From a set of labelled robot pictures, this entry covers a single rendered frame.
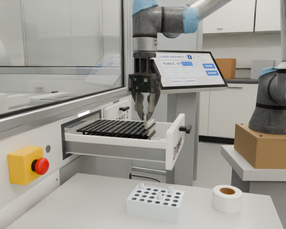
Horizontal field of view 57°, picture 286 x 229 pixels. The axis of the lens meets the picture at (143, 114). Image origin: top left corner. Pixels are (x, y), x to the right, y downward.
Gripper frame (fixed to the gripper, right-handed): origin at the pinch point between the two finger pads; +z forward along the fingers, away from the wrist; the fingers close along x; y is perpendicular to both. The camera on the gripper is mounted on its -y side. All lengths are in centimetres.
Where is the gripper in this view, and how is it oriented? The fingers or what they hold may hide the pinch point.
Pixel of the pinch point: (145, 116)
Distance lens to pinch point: 86.2
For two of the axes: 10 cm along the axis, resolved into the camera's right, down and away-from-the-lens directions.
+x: 9.6, 0.6, -2.6
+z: -0.1, 9.8, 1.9
